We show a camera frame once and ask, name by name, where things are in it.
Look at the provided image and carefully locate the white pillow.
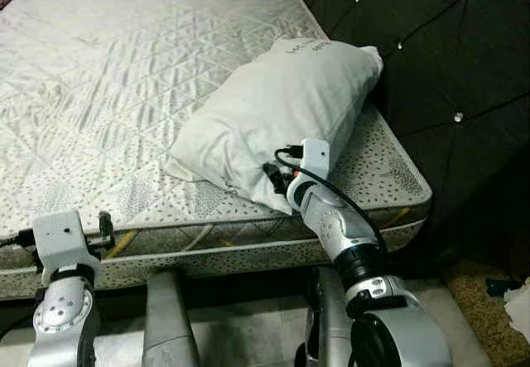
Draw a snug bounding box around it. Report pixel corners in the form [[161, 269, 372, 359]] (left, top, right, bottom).
[[163, 37, 384, 216]]

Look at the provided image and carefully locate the grey speckled bed base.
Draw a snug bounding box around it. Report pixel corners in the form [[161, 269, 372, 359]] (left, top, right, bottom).
[[0, 218, 427, 302]]

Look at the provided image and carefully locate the small dark blue object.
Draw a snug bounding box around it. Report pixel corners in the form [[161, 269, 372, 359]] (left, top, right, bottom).
[[486, 278, 523, 296]]

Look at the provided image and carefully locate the white paper bag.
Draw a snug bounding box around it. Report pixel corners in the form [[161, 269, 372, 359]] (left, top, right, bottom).
[[503, 288, 530, 343]]

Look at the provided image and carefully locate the brown speckled rug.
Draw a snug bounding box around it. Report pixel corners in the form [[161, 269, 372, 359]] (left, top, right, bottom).
[[443, 259, 530, 367]]

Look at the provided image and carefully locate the grey quilted mattress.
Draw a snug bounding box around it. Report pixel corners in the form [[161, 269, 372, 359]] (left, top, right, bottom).
[[0, 0, 433, 256]]

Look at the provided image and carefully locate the silver right robot leg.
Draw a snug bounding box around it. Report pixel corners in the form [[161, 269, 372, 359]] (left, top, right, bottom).
[[294, 268, 357, 367]]

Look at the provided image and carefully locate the black tufted headboard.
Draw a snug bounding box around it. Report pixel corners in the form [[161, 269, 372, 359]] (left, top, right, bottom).
[[296, 0, 530, 273]]

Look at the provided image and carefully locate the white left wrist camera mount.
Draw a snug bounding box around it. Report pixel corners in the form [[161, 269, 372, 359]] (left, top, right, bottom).
[[31, 210, 92, 281]]

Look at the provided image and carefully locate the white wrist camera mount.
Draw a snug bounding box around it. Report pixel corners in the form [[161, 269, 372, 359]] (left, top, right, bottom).
[[298, 139, 332, 187], [31, 210, 92, 281]]

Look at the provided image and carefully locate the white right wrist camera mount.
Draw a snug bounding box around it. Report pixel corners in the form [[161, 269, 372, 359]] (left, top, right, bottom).
[[298, 139, 332, 187]]

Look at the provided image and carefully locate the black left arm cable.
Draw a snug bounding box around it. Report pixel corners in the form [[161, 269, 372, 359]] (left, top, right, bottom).
[[0, 230, 38, 248]]

